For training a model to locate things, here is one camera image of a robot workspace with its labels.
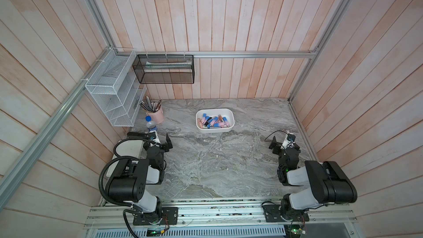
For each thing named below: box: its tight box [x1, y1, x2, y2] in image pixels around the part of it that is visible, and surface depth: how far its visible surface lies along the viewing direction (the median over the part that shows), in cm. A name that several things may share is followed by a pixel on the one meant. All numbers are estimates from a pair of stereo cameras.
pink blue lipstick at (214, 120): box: [209, 116, 219, 127], surface depth 106 cm
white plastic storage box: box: [196, 108, 236, 133], surface depth 109 cm
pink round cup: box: [145, 106, 165, 124], surface depth 105 cm
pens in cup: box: [139, 95, 163, 113], surface depth 104 cm
